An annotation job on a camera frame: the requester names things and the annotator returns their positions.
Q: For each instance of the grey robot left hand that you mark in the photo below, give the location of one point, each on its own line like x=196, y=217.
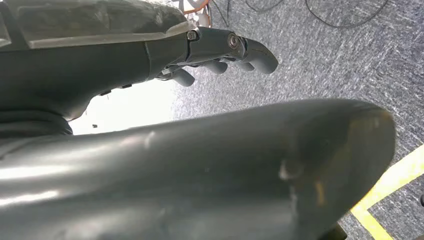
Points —
x=82, y=66

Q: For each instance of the robot left arm ribbed sleeve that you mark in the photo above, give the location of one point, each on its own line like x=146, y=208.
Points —
x=30, y=126

